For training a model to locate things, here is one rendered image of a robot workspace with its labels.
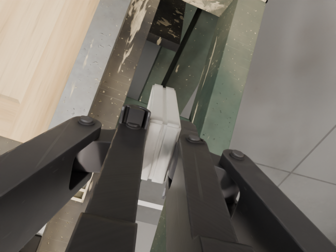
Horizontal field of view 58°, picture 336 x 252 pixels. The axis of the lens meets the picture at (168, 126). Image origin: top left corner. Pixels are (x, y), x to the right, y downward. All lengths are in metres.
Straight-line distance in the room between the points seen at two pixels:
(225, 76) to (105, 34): 0.23
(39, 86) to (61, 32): 0.10
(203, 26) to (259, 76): 1.10
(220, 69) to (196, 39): 0.28
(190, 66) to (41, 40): 0.45
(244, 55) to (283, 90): 1.38
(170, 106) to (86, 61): 0.39
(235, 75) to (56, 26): 0.33
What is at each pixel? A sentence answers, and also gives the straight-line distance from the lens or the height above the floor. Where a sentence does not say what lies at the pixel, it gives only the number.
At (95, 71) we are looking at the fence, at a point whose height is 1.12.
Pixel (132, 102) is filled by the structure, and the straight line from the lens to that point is 0.60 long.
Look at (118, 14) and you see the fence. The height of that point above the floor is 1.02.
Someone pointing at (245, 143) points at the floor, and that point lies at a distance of 2.25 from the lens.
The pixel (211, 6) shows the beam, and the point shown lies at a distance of 0.73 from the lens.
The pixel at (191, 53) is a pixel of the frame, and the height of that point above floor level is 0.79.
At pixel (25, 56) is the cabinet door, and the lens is 0.57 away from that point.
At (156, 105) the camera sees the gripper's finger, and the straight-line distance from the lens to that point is 0.15.
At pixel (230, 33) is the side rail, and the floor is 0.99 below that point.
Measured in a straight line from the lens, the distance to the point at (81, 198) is 0.53.
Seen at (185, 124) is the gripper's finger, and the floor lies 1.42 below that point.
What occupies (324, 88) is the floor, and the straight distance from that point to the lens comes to 2.03.
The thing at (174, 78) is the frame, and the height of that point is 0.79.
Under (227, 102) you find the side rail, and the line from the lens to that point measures 0.56.
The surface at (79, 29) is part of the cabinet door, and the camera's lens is 0.58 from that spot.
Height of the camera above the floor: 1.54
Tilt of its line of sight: 46 degrees down
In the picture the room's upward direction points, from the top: 172 degrees counter-clockwise
